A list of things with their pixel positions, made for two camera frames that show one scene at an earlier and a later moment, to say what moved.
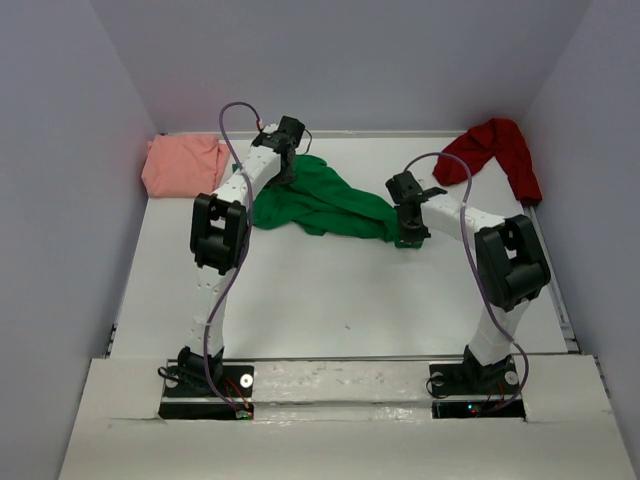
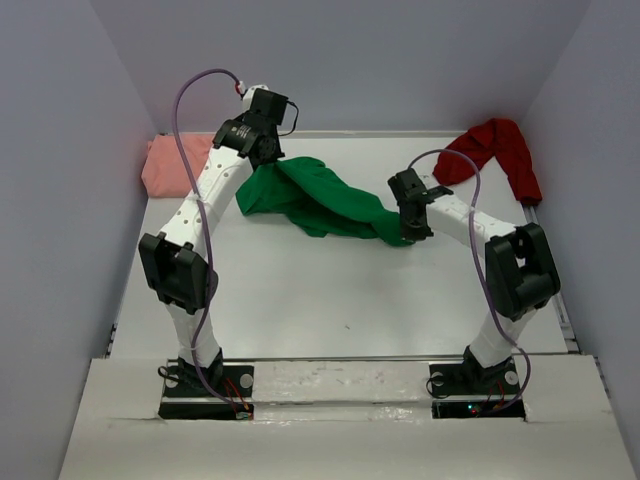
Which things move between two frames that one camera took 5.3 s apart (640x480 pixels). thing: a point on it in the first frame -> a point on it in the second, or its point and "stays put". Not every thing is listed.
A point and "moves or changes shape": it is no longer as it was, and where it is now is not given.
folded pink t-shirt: [184, 165] stays put
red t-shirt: [475, 147] stays put
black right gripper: [409, 236] stays put
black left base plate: [194, 390] stays put
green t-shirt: [320, 194] moves or changes shape
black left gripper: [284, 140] -> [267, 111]
